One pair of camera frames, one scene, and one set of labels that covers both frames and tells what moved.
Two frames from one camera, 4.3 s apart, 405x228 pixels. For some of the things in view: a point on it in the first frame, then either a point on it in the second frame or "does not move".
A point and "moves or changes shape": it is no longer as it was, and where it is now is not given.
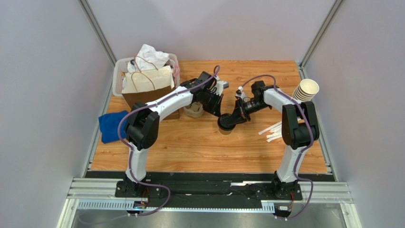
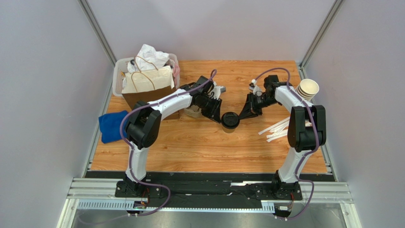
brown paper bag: x=145 y=86 does not move
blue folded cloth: x=109 y=125 does not move
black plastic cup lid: x=223 y=120 does not move
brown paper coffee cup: x=225 y=132 moves or changes shape
